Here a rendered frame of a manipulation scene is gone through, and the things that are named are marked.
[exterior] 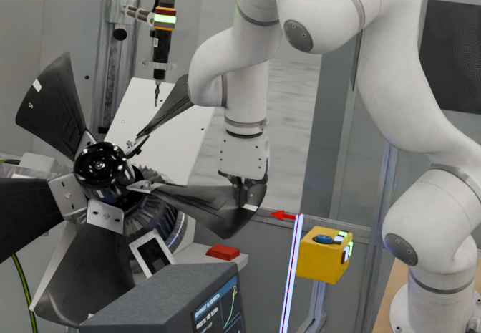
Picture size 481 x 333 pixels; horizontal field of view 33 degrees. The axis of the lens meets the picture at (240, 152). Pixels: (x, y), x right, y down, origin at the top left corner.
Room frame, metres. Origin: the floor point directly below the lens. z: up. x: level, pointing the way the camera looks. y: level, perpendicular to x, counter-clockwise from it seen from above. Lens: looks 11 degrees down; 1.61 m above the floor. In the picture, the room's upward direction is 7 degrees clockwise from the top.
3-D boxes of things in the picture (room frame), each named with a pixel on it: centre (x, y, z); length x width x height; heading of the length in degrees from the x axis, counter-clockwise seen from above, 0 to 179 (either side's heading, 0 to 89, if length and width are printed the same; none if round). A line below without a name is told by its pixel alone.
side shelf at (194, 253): (2.31, 0.14, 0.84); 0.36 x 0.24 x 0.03; 73
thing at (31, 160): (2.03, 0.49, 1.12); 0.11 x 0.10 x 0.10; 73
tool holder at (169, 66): (1.76, 0.20, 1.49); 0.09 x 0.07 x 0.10; 18
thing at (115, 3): (2.35, 0.39, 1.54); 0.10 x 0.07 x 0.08; 18
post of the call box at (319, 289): (1.93, -0.24, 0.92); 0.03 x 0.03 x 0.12; 73
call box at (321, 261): (1.93, -0.24, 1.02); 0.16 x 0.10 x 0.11; 163
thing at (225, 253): (2.34, 0.01, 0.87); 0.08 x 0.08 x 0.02; 68
